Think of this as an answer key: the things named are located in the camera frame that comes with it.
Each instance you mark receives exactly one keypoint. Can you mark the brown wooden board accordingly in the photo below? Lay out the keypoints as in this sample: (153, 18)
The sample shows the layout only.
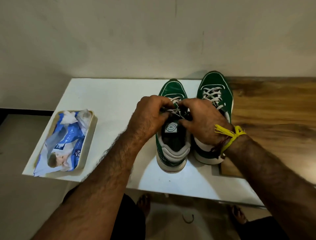
(271, 111)

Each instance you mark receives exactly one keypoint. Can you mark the person's foot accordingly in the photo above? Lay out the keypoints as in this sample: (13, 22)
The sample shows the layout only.
(143, 204)
(238, 214)

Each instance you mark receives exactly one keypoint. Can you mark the green sneaker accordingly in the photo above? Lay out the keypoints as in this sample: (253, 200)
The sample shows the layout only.
(214, 79)
(172, 87)

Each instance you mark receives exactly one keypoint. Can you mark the person's right forearm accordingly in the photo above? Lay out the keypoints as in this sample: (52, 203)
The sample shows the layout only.
(274, 188)

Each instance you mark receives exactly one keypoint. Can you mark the black shorts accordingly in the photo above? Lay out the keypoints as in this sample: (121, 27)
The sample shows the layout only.
(130, 222)

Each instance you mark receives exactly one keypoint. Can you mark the person's left forearm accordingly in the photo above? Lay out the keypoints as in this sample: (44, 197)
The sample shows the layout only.
(98, 195)

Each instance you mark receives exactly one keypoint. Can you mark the person's left foot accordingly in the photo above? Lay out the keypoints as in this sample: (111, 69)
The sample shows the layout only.
(143, 204)

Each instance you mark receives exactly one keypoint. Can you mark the person's right hand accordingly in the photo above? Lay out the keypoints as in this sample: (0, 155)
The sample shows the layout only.
(207, 121)

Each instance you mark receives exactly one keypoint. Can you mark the yellow thread wristband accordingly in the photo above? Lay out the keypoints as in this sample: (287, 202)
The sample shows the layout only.
(237, 131)

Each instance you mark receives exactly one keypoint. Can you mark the black loop band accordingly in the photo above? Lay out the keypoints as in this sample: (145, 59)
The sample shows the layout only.
(184, 220)

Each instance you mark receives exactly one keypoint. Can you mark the person's right foot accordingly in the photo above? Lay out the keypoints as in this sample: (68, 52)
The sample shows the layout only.
(238, 214)

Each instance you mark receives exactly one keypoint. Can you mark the blue wet wipe packet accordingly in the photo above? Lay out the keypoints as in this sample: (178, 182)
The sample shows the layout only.
(66, 141)

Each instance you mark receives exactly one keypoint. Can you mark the white wet wipe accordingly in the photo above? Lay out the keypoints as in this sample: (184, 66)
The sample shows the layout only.
(68, 117)

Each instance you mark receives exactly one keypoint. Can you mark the beige plastic tray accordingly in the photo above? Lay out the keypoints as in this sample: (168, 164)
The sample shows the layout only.
(89, 143)

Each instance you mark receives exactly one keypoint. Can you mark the person's left hand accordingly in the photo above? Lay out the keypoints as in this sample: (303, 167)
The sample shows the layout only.
(145, 121)

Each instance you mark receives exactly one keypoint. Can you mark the black skirting strip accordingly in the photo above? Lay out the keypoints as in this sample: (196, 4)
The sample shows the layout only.
(24, 112)

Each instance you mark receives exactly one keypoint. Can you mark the white shoelace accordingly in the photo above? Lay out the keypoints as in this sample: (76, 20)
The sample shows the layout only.
(175, 99)
(212, 92)

